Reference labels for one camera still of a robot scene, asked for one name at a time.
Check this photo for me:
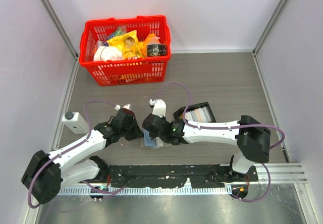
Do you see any grey leather card holder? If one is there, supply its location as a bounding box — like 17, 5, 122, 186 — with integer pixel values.
141, 129, 171, 149

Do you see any black card box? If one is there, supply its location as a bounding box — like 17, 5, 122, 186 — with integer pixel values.
186, 102, 216, 123

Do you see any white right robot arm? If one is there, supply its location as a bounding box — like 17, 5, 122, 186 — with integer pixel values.
142, 114, 271, 181

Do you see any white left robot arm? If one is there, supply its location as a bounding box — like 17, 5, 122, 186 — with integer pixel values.
21, 104, 143, 208

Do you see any stack of white cards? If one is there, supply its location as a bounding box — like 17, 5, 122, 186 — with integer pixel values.
185, 106, 212, 123

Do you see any white device with grey button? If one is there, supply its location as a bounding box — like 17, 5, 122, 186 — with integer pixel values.
62, 111, 89, 134

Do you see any red plastic shopping basket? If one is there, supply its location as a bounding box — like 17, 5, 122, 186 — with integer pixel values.
79, 15, 171, 86

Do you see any black labelled bottle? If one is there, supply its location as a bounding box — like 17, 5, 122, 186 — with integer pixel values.
146, 43, 167, 57

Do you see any yellow snack bag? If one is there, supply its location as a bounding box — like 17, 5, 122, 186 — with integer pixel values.
107, 30, 144, 60

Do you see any white crumpled plastic bag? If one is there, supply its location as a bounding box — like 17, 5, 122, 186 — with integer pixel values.
93, 46, 124, 62

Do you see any orange snack packet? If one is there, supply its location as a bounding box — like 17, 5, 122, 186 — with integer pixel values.
139, 33, 160, 57

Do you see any green blue snack packet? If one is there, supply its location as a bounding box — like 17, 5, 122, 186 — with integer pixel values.
102, 26, 127, 46

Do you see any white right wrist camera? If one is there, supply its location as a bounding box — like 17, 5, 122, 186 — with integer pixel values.
149, 99, 167, 118

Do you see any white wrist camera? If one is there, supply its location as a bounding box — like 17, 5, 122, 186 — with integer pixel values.
114, 104, 132, 110
149, 99, 167, 118

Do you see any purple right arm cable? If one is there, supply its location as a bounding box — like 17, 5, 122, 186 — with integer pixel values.
155, 82, 286, 149

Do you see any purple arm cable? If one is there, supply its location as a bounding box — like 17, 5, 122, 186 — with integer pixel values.
155, 82, 286, 149
27, 101, 121, 209

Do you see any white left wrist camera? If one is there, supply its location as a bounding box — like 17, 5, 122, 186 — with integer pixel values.
114, 104, 132, 110

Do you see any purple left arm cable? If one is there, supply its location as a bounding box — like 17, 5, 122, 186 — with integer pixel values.
27, 101, 121, 209

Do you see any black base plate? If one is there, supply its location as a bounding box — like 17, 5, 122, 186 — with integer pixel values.
78, 163, 259, 189

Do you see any white slotted cable duct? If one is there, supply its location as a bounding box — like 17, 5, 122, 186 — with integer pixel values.
58, 185, 232, 196

